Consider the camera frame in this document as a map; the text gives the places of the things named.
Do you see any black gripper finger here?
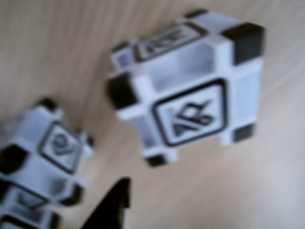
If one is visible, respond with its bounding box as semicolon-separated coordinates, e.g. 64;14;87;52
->
80;177;132;229

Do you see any white cube crossed-lines symbol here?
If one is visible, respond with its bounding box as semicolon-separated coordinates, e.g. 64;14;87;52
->
106;9;266;167

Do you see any white cube stacked-layers symbol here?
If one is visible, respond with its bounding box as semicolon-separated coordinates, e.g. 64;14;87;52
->
0;97;94;191

